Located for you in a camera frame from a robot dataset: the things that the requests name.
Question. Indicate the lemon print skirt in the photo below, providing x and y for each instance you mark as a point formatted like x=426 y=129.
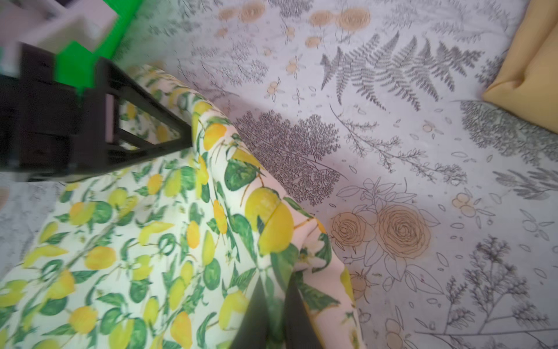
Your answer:
x=169 y=253

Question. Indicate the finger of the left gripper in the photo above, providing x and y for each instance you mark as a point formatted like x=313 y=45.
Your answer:
x=132 y=124

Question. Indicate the green plastic basket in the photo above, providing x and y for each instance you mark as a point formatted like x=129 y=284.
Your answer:
x=100 y=28

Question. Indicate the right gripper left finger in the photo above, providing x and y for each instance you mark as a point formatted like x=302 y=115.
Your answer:
x=254 y=328

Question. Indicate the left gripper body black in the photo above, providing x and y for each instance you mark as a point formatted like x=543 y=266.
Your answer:
x=49 y=129

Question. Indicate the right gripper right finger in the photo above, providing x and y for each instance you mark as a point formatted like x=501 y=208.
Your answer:
x=298 y=328

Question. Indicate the tan yellow skirt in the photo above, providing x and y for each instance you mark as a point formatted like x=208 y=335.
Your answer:
x=526 y=84

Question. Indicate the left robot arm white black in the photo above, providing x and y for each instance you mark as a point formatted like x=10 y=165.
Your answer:
x=43 y=24

